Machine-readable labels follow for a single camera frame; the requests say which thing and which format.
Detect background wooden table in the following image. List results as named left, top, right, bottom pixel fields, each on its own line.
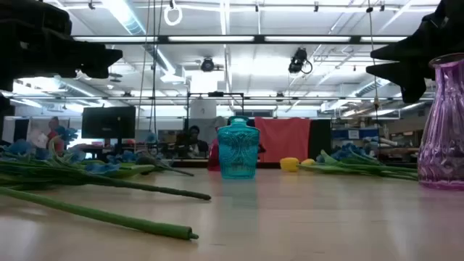
left=376, top=146, right=420, bottom=154

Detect black computer monitor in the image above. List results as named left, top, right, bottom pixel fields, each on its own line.
left=81, top=106, right=136, bottom=155

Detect yellow double tulip stem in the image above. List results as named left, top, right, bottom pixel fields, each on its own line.
left=279, top=150, right=418, bottom=181

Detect purple glass vase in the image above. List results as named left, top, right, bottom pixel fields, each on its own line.
left=417, top=53, right=464, bottom=191

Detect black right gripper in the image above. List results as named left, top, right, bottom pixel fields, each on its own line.
left=365, top=14, right=464, bottom=104

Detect red glass vase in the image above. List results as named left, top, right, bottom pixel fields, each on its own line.
left=207, top=138, right=220, bottom=172

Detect dark double tulip stem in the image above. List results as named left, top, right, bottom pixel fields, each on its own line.
left=0, top=186, right=199, bottom=241

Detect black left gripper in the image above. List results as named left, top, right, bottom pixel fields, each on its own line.
left=0, top=27, right=123, bottom=91

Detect teal glass vase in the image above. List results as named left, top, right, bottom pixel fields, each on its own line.
left=217, top=115, right=261, bottom=180

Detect black ceiling camera with cable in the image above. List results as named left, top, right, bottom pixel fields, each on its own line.
left=288, top=46, right=313, bottom=75

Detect white hanging ring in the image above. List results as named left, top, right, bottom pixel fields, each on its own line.
left=163, top=4, right=183, bottom=27

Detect hanging cable with yellow connector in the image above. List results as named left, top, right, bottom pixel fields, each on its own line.
left=366, top=0, right=382, bottom=112

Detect black overhead light beam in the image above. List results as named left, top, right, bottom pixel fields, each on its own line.
left=72, top=34, right=409, bottom=45

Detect dark single tulip stem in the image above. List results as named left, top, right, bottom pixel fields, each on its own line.
left=86, top=154, right=160, bottom=179

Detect yellow single tulip stem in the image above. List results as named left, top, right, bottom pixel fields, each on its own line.
left=0, top=161, right=212, bottom=202

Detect blue storage bin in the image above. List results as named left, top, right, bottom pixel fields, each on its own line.
left=331, top=128, right=380, bottom=141

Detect round black ceiling camera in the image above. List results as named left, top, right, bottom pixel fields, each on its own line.
left=200, top=57, right=216, bottom=73

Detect black background rig frame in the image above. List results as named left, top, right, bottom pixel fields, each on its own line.
left=186, top=92, right=244, bottom=160

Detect person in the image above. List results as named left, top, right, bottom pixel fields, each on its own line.
left=46, top=116, right=67, bottom=155
left=186, top=125, right=210, bottom=159

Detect black fabric panel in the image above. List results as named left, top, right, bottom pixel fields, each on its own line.
left=310, top=119, right=332, bottom=162

